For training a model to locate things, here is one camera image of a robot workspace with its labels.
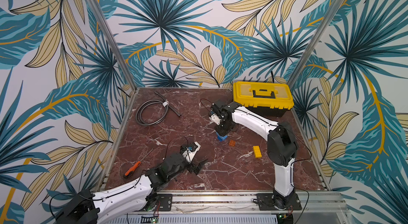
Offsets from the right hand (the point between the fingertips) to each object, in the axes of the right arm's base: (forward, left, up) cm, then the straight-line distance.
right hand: (222, 131), depth 91 cm
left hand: (-15, +13, +3) cm, 20 cm away
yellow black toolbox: (+15, -27, +10) cm, 32 cm away
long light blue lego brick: (-3, +1, -2) cm, 4 cm away
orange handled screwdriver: (-18, +48, -5) cm, 51 cm away
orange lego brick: (-6, -5, -4) cm, 9 cm away
